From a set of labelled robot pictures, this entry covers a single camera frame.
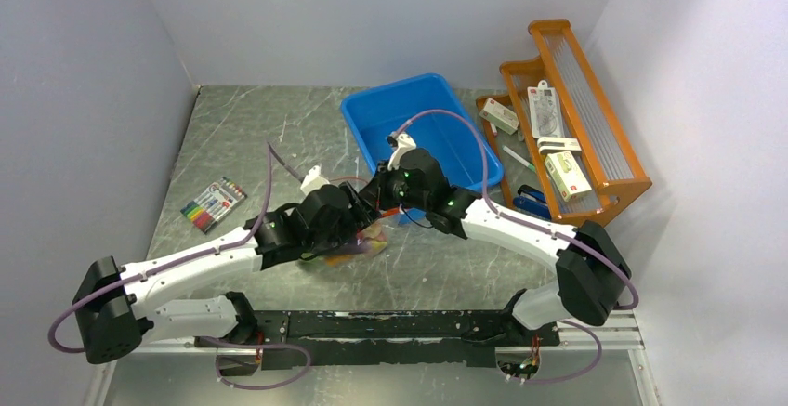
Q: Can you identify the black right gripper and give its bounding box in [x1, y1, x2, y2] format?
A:
[360, 159, 430, 212]

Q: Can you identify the clear zip bag red seal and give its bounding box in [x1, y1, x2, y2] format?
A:
[300, 208, 401, 267]

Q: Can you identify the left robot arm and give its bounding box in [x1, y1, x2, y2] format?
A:
[72, 183, 386, 364]

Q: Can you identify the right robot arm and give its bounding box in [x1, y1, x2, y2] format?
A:
[361, 148, 633, 345]

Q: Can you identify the blue plastic bin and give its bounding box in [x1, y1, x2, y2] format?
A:
[340, 73, 482, 191]

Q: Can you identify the white green small box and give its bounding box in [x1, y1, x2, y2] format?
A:
[479, 98, 519, 135]

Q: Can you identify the white green pen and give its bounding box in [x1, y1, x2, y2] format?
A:
[503, 146, 536, 172]

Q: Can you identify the marker pen pack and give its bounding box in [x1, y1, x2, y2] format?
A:
[180, 176, 247, 234]

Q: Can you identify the blue stapler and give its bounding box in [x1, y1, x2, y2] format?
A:
[513, 185, 552, 220]

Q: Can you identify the white flat box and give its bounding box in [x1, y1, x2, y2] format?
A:
[536, 137, 582, 155]

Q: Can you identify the white red large box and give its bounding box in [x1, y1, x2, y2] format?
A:
[545, 151, 592, 202]

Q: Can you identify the orange wooden rack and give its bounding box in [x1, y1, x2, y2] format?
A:
[476, 19, 652, 226]

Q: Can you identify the clear blister pack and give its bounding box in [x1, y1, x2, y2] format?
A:
[527, 80, 564, 138]

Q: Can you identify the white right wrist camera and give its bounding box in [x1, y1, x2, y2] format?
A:
[387, 133, 416, 171]

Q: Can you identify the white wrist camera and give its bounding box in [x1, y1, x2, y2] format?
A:
[300, 164, 331, 195]
[387, 133, 416, 171]

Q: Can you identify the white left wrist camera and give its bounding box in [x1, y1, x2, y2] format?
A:
[300, 164, 331, 195]

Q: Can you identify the black aluminium base frame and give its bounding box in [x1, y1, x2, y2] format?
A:
[101, 308, 645, 371]

